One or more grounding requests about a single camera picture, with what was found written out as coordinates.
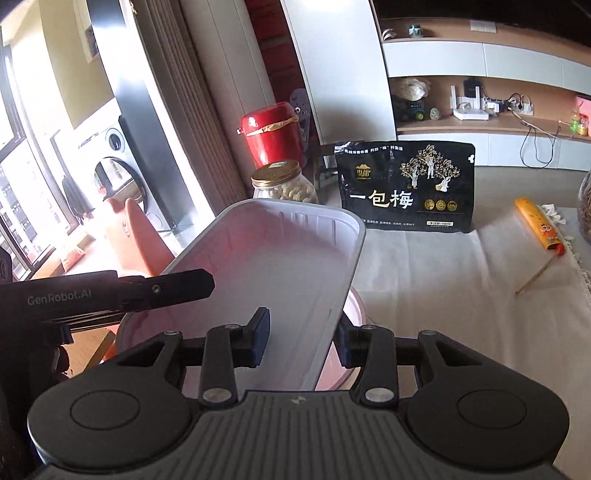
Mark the black snack bag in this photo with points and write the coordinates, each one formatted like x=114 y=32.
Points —
x=397 y=198

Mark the white router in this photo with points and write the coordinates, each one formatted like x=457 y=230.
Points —
x=470 y=113

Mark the crumpled plastic bag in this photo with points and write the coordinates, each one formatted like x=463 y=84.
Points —
x=411 y=88

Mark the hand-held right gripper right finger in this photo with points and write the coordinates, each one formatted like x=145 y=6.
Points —
x=348 y=346

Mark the red canister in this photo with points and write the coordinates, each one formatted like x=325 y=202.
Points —
x=272 y=143

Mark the dark hanging clothes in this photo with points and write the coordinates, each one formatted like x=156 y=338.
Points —
x=76 y=198

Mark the glass nut jar gold lid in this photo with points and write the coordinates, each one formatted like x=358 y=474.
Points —
x=286 y=189

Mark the green and yellow bottles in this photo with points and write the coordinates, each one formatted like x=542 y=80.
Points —
x=579 y=123

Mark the black power adapter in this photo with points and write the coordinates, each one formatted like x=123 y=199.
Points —
x=472 y=88

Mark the glass jar of sunflower seeds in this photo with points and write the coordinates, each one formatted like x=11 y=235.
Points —
x=586 y=207

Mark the white wall shelf unit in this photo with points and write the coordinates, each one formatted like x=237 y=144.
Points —
x=461 y=57

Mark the small egg ornament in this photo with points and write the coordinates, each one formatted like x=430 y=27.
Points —
x=435 y=113

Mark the beige pleated curtain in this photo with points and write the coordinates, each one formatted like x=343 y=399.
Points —
x=203 y=92

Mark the orange chair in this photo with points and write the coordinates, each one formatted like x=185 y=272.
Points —
x=138 y=235

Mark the orange snack packet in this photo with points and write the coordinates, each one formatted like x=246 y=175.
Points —
x=535 y=221

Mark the white washing machine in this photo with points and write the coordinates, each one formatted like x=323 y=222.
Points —
x=115 y=143

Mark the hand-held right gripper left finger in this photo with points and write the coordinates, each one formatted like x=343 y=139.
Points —
x=257 y=339

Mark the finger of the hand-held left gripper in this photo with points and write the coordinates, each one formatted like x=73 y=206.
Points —
x=175 y=288

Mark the white power strip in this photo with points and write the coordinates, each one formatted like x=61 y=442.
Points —
x=524 y=108

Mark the pink box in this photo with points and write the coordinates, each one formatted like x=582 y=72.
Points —
x=584 y=104

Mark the white plastic container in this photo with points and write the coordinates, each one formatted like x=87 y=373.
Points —
x=277 y=258

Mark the wooden stick with red ball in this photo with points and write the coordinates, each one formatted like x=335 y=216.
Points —
x=538 y=275

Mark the green toy tractor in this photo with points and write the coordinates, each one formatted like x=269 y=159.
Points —
x=411 y=111

